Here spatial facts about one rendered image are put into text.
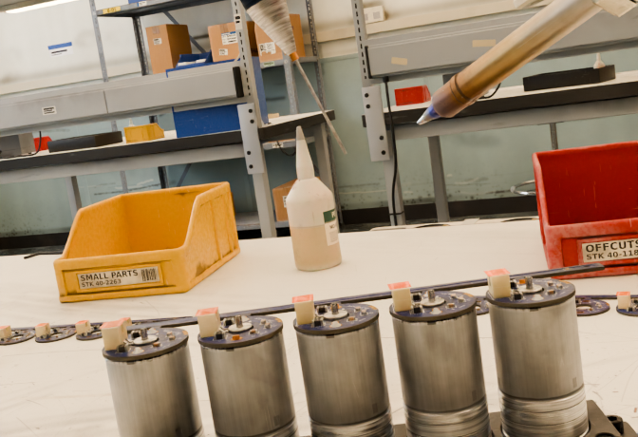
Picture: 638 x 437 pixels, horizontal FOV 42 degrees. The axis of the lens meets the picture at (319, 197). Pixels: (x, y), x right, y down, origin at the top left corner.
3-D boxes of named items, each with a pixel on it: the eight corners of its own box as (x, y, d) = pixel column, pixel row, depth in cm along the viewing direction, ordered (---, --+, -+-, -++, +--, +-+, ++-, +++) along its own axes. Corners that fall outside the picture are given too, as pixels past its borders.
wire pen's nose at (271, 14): (274, 64, 22) (248, 13, 22) (310, 44, 22) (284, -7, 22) (272, 62, 21) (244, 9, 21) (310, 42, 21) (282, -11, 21)
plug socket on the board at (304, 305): (324, 322, 23) (320, 299, 23) (293, 326, 23) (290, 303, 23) (324, 313, 24) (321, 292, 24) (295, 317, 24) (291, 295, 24)
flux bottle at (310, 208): (351, 261, 58) (331, 122, 57) (310, 273, 57) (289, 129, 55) (326, 256, 61) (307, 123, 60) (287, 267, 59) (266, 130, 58)
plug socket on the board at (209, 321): (226, 334, 24) (222, 313, 23) (197, 339, 24) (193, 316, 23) (230, 327, 24) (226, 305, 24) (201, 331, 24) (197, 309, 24)
